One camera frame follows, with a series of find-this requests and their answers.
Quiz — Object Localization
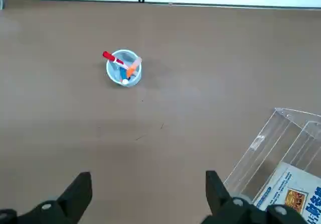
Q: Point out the blue marker white cap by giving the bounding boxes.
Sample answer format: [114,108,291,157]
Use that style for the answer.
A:
[119,67,132,86]

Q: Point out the orange marker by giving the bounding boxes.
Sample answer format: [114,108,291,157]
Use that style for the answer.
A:
[126,56,143,78]

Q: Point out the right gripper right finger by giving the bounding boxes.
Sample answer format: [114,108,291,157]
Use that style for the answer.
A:
[203,170,309,224]

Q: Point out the clear plastic pen cup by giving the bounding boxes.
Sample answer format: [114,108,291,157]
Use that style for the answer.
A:
[106,49,143,88]

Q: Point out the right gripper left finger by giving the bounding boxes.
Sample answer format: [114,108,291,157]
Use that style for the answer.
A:
[0,171,93,224]

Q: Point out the clear acrylic storage rack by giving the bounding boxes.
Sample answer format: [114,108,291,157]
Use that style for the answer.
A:
[223,107,321,204]

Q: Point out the red marker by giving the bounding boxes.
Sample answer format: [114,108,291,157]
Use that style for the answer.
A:
[102,51,128,69]

